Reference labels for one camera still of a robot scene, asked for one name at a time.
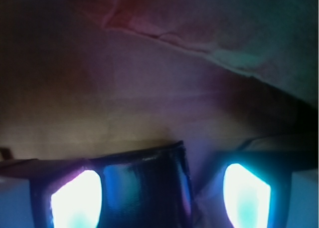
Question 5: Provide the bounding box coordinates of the black box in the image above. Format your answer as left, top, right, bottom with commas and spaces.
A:
91, 141, 193, 228

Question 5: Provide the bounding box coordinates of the crumpled brown paper bag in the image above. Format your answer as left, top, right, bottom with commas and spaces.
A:
0, 0, 319, 228

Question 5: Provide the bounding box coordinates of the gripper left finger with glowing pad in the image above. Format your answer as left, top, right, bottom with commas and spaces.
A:
0, 159, 102, 228

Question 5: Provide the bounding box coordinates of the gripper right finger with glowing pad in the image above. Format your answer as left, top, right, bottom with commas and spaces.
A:
212, 151, 319, 228

